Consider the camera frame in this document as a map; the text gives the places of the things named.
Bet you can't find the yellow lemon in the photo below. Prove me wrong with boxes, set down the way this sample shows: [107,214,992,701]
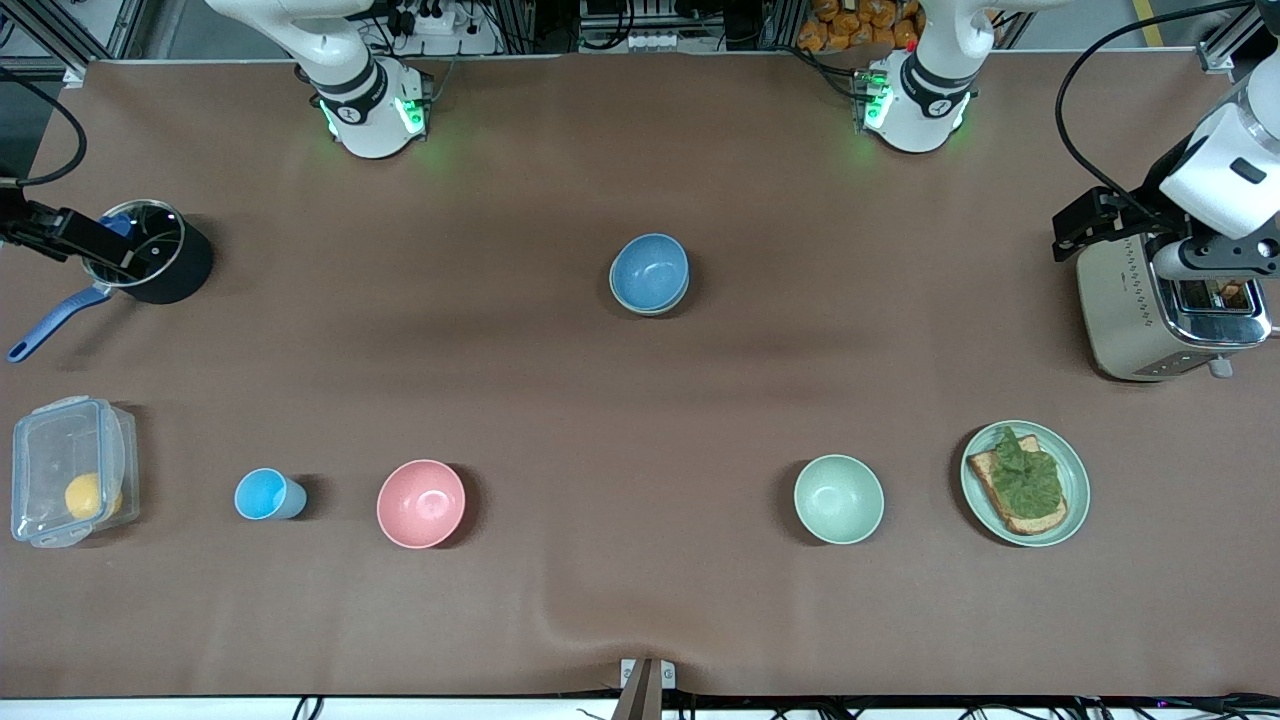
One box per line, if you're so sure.
[65,472,123,521]

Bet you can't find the bag of orange snacks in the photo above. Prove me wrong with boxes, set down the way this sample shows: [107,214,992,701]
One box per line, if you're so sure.
[797,0,921,53]

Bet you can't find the glass lid blue knob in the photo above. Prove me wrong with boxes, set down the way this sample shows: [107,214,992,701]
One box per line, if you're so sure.
[82,200,187,288]

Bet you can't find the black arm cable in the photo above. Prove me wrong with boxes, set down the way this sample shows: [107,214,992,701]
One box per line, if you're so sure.
[1055,0,1253,201]
[0,65,89,191]

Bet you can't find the light green plate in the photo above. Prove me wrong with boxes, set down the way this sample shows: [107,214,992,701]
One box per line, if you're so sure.
[960,420,1092,548]

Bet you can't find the brown tablecloth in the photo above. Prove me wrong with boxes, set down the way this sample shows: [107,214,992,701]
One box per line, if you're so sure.
[0,55,1280,699]

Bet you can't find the blue bowl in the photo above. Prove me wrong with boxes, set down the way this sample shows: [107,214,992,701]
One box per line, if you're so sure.
[609,233,691,313]

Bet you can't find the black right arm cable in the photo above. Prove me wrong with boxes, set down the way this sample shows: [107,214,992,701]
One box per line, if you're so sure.
[0,65,89,191]

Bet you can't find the brown bread slice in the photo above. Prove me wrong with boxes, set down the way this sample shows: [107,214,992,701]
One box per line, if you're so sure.
[966,433,1069,536]

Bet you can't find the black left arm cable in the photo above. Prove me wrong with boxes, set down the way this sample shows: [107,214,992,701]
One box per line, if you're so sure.
[1055,0,1253,201]

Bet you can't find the clear plastic lidded container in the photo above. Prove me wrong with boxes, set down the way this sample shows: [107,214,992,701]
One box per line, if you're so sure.
[10,395,141,549]

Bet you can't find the green lettuce leaf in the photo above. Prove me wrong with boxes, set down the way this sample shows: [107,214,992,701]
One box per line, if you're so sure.
[988,426,1063,519]

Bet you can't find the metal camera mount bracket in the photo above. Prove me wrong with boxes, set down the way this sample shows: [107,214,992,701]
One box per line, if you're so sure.
[620,657,677,720]

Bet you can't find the beige chrome toaster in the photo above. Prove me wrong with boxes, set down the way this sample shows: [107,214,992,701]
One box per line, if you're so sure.
[1077,235,1276,383]

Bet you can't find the light blue cup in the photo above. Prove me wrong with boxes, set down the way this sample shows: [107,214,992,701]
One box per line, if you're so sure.
[234,467,308,522]

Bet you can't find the black pot blue handle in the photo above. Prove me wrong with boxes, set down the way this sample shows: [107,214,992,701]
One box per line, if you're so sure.
[8,199,214,363]

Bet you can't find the light green bowl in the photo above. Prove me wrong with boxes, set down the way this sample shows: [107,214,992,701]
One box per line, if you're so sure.
[794,454,886,546]
[610,285,691,319]

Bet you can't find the pink bowl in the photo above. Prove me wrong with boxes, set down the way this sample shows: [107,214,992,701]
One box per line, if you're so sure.
[376,459,467,550]

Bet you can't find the white power strip with plugs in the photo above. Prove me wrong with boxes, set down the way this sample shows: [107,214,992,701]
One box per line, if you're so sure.
[390,0,499,57]

